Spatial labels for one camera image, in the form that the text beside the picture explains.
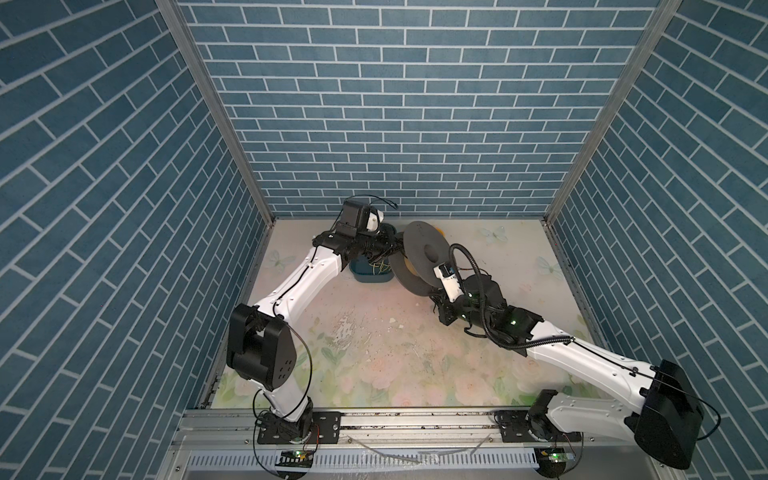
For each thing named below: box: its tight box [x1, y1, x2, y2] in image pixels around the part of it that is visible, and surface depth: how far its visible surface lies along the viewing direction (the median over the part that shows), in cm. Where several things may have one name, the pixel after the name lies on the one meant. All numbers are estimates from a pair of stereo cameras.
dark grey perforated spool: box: [388, 220, 452, 296], surface depth 77 cm
